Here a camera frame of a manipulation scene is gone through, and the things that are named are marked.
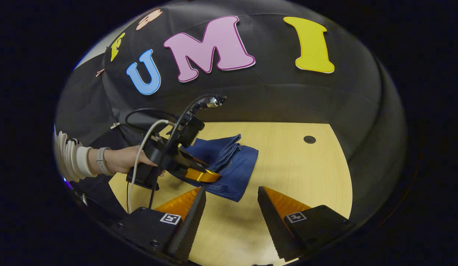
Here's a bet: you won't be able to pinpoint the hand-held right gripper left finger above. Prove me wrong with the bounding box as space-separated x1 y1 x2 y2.
114 187 207 263

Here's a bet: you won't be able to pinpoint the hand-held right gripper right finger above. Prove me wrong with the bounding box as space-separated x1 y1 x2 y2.
257 186 357 261

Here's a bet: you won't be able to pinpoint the black backdrop cloth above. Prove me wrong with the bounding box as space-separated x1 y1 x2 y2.
54 0 407 223

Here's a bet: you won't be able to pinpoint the blue jeans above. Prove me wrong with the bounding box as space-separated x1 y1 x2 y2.
173 134 259 203

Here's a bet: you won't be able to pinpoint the grey wrist band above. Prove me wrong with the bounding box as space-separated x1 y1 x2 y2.
96 147 114 176

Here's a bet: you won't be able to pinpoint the black cable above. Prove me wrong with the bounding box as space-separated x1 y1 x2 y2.
125 94 228 209

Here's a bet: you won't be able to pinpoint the white cable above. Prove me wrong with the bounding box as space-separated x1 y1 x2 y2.
127 119 171 215

